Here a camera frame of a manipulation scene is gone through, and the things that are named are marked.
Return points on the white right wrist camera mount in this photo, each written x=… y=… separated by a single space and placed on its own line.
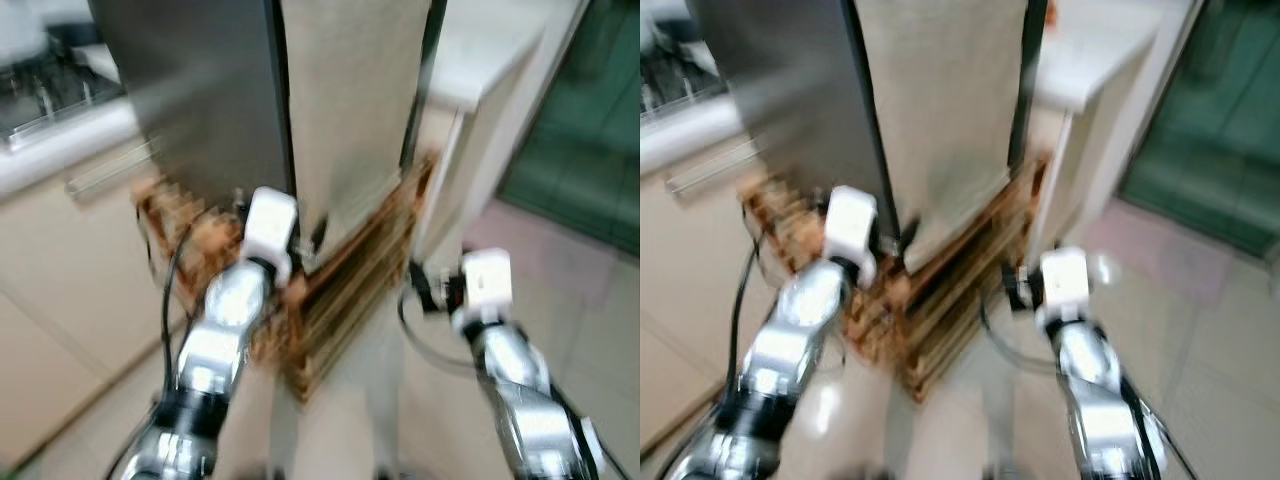
x=1065 y=280
x=487 y=280

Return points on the steel gas stove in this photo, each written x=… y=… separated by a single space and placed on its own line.
x=50 y=95
x=675 y=85

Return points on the white side cabinet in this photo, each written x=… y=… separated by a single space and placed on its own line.
x=490 y=50
x=1100 y=50

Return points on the green tinted glass door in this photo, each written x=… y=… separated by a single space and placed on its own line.
x=580 y=130
x=1200 y=120

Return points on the beige kitchen cabinet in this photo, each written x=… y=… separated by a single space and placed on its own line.
x=70 y=300
x=690 y=300

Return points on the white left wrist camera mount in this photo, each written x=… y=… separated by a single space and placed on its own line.
x=850 y=220
x=268 y=220

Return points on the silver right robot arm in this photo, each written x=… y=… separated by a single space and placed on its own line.
x=1090 y=370
x=510 y=370

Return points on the pink floor mat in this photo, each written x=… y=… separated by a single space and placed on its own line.
x=1180 y=255
x=560 y=250

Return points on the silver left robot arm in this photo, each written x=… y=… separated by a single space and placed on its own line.
x=215 y=330
x=800 y=330

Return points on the wooden wine rack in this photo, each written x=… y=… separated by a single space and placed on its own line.
x=940 y=320
x=340 y=300

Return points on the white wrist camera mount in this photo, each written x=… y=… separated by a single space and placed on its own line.
x=268 y=220
x=850 y=220
x=1065 y=280
x=487 y=280

